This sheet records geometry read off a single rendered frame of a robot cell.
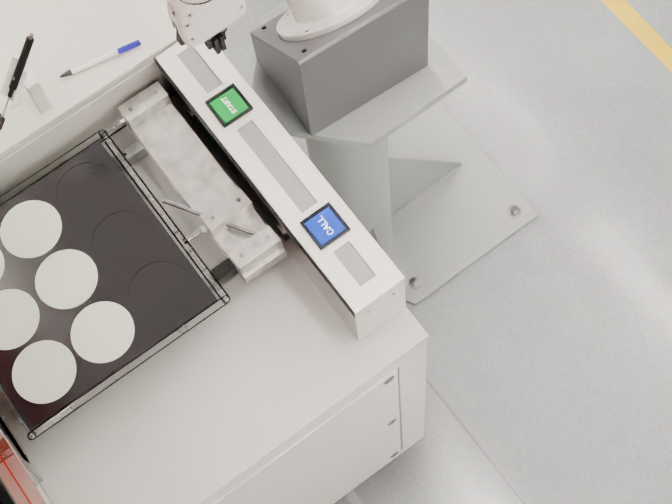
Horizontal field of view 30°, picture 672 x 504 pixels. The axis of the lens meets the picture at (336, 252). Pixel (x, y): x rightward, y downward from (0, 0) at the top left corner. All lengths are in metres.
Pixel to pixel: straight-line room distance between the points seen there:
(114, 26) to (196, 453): 0.71
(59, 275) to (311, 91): 0.49
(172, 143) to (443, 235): 1.00
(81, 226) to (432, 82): 0.64
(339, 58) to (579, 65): 1.27
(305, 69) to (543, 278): 1.14
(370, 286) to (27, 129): 0.61
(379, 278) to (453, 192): 1.10
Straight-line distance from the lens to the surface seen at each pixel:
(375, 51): 2.03
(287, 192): 1.94
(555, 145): 3.04
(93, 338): 1.97
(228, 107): 2.01
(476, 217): 2.94
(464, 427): 2.80
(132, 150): 2.13
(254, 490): 2.11
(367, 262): 1.89
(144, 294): 1.98
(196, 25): 1.74
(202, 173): 2.06
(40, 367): 1.98
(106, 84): 2.07
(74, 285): 2.01
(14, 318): 2.02
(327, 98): 2.05
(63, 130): 2.10
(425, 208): 2.94
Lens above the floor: 2.73
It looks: 69 degrees down
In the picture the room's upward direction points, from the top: 9 degrees counter-clockwise
